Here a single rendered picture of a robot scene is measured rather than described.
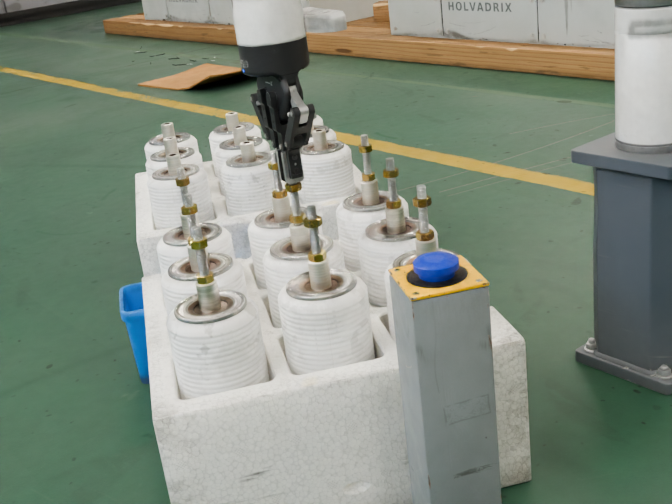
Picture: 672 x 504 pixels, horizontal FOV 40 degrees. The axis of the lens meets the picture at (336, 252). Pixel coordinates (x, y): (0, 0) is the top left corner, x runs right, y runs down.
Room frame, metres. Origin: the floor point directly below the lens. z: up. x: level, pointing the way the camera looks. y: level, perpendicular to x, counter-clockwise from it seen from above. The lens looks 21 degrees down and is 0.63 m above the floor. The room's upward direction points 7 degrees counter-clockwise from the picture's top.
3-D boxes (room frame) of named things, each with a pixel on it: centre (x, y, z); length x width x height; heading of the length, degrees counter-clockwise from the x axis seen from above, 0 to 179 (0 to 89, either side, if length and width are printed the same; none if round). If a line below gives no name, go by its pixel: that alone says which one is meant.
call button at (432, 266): (0.73, -0.08, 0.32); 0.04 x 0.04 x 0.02
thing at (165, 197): (1.41, 0.24, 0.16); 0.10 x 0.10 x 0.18
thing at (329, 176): (1.44, 0.00, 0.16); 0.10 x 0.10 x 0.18
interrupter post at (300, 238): (1.01, 0.04, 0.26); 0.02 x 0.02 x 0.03
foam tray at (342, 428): (1.00, 0.04, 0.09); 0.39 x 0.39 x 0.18; 10
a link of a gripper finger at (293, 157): (0.99, 0.03, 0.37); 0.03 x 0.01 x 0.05; 24
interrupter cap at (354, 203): (1.14, -0.05, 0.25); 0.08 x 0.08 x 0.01
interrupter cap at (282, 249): (1.01, 0.04, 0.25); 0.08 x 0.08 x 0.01
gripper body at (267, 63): (1.01, 0.04, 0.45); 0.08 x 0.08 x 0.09
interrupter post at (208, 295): (0.87, 0.14, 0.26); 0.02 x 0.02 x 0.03
